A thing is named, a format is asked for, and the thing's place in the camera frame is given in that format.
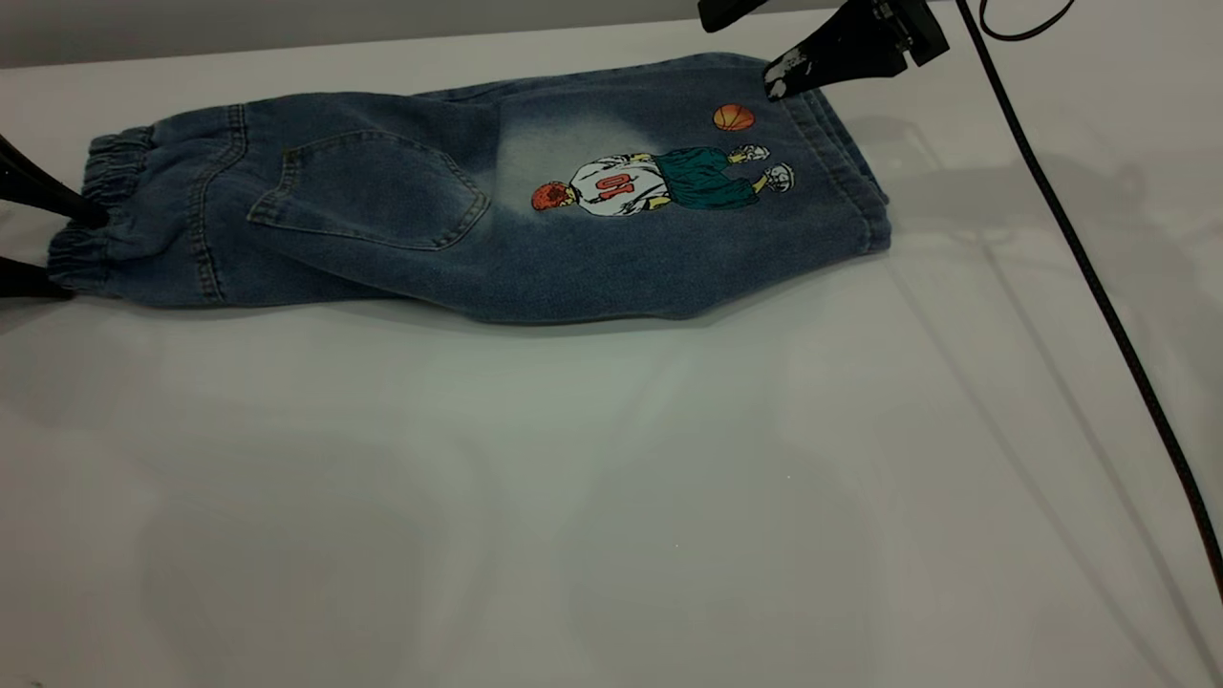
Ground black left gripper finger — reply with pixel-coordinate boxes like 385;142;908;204
0;258;74;300
0;134;109;230

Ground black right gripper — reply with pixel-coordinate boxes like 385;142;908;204
697;0;952;101

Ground blue denim pants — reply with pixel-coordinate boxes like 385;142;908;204
46;53;894;326

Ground black braided cable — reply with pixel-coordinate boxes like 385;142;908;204
955;0;1223;603

